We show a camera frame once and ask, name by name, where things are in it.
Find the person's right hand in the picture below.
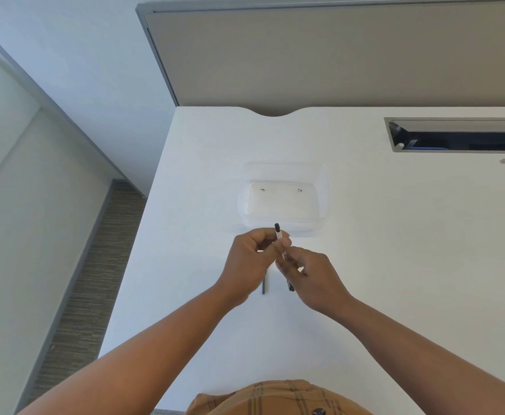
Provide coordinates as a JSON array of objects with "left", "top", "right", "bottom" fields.
[{"left": 275, "top": 246, "right": 359, "bottom": 318}]

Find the person's left hand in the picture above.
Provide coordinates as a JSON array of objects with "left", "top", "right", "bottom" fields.
[{"left": 215, "top": 227, "right": 292, "bottom": 308}]

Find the person's right forearm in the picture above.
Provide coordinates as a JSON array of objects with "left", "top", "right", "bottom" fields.
[{"left": 331, "top": 297, "right": 505, "bottom": 415}]

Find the clear plastic container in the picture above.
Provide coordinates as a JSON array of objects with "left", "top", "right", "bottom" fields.
[{"left": 237, "top": 162, "right": 332, "bottom": 233}]

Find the white pen with black cap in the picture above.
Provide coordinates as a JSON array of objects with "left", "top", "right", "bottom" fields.
[{"left": 274, "top": 223, "right": 288, "bottom": 263}]

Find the person's orange plaid shirt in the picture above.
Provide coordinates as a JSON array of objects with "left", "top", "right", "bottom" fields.
[{"left": 185, "top": 379, "right": 373, "bottom": 415}]

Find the person's left forearm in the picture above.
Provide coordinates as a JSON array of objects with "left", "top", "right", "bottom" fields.
[{"left": 16, "top": 284, "right": 253, "bottom": 415}]

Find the grey desk partition panel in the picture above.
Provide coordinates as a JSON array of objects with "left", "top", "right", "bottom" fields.
[{"left": 135, "top": 0, "right": 505, "bottom": 117}]

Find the desk cable tray opening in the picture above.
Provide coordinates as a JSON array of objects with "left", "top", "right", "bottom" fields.
[{"left": 384, "top": 117, "right": 505, "bottom": 154}]

